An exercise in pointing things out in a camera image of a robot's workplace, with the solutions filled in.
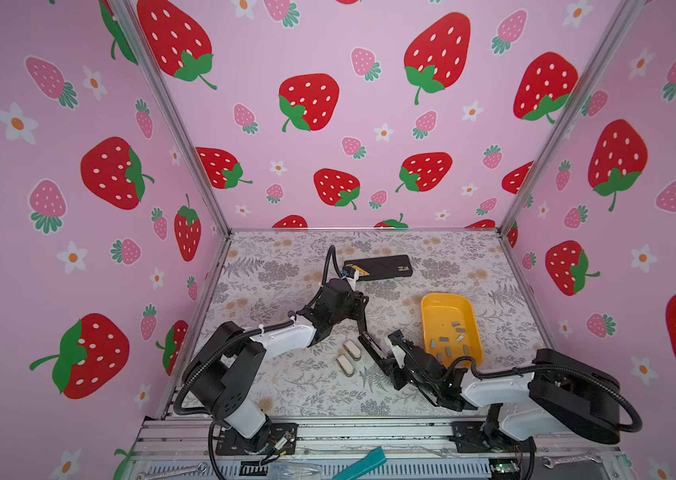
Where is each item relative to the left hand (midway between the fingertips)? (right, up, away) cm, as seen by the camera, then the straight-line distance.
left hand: (367, 297), depth 88 cm
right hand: (+4, -18, -3) cm, 19 cm away
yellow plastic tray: (+27, -11, +7) cm, 30 cm away
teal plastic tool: (+1, -37, -17) cm, 41 cm away
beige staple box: (-5, -15, -2) cm, 16 cm away
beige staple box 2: (-7, -19, -5) cm, 21 cm away
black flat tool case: (+6, +9, +19) cm, 22 cm away
